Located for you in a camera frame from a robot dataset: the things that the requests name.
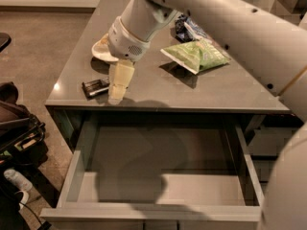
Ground blue snack bag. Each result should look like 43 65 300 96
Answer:
175 14 207 42

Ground plastic water bottle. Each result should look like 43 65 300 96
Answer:
4 169 33 192

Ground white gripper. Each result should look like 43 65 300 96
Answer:
107 16 150 102

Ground green chip bag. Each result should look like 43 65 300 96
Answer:
160 39 230 75

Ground open grey top drawer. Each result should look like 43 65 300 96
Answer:
41 113 263 230

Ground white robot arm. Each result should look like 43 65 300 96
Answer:
108 0 307 230

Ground black rxbar chocolate bar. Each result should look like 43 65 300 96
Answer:
82 78 109 99

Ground white bowl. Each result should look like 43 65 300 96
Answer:
91 34 118 63

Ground black bag on cart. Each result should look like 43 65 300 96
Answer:
0 82 47 166

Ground black round stool edge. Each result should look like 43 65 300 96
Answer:
0 33 12 52

